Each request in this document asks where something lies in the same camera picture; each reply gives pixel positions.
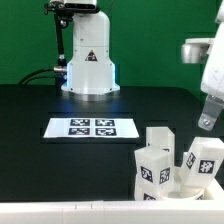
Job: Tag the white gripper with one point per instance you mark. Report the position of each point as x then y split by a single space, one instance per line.
213 80

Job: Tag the white round stool seat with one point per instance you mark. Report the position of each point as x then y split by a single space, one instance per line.
179 193

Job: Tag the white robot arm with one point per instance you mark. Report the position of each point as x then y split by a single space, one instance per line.
91 75

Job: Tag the white L-shaped obstacle fence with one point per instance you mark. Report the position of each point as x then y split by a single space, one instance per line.
210 210

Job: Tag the white marker sheet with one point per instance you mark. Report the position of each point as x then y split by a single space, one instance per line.
91 128

